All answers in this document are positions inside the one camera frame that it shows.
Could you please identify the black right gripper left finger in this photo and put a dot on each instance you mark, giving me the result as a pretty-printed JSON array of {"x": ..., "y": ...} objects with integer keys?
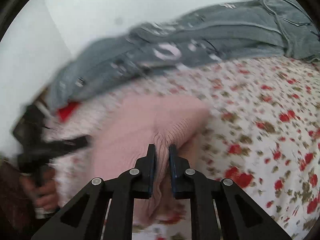
[{"x": 143, "y": 185}]

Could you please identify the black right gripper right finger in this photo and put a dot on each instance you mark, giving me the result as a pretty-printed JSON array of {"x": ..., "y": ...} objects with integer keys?
[{"x": 180, "y": 187}]

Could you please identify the pink knitted sweater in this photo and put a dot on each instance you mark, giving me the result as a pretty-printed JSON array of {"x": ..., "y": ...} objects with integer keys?
[{"x": 143, "y": 120}]

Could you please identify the person's left hand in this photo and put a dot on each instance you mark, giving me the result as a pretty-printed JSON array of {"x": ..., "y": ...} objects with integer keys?
[{"x": 46, "y": 196}]

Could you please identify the red cloth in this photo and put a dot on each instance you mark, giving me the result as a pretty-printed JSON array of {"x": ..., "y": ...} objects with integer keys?
[{"x": 64, "y": 113}]

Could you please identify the wooden bed headboard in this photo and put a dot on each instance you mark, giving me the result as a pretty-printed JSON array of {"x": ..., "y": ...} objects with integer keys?
[{"x": 40, "y": 103}]

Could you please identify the floral rose bed sheet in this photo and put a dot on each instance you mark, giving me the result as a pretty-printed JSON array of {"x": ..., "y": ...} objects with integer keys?
[{"x": 263, "y": 130}]

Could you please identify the grey floral quilt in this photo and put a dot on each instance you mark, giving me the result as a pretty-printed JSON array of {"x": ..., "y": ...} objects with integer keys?
[{"x": 257, "y": 28}]

